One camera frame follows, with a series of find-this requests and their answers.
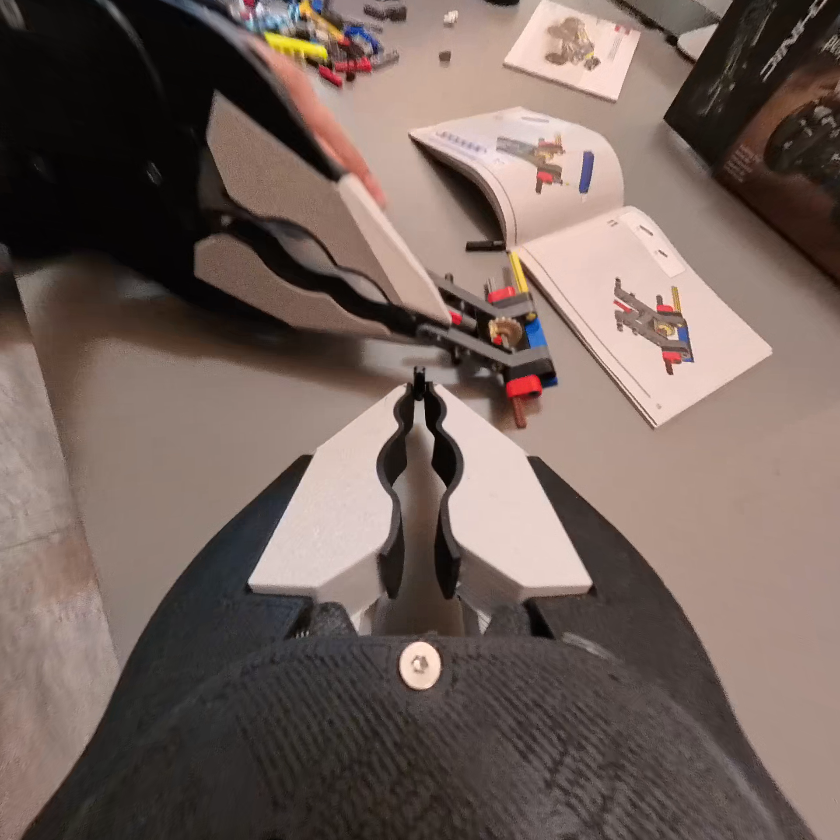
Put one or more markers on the yellow lego beam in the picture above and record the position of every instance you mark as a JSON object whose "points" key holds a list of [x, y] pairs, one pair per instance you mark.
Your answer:
{"points": [[295, 44]]}

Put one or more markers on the person's left hand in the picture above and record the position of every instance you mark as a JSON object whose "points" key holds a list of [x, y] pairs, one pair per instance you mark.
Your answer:
{"points": [[321, 111]]}

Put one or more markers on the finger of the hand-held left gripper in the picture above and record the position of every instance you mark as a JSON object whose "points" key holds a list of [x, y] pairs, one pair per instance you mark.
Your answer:
{"points": [[262, 282], [282, 170]]}

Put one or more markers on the lego set box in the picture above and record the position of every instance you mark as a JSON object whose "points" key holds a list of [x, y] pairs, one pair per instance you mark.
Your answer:
{"points": [[774, 131]]}

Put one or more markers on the pile of lego pieces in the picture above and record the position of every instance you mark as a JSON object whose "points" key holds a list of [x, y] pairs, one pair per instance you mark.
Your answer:
{"points": [[348, 59]]}

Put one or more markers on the grey lego chassis assembly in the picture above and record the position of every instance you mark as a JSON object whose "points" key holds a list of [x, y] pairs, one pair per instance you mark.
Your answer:
{"points": [[485, 315]]}

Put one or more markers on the small instruction leaflet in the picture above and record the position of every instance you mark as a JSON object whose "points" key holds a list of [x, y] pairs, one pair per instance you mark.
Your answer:
{"points": [[571, 59]]}

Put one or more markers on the open instruction booklet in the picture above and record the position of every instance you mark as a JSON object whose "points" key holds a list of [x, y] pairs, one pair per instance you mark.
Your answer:
{"points": [[656, 315]]}

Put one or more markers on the black lego pin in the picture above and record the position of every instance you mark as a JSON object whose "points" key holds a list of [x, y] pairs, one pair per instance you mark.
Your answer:
{"points": [[420, 380], [485, 245]]}

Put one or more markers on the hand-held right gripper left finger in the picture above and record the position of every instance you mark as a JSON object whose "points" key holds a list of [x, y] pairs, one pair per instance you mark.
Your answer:
{"points": [[328, 525]]}

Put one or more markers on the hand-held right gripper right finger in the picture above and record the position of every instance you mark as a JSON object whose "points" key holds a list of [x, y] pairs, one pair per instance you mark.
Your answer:
{"points": [[518, 525]]}

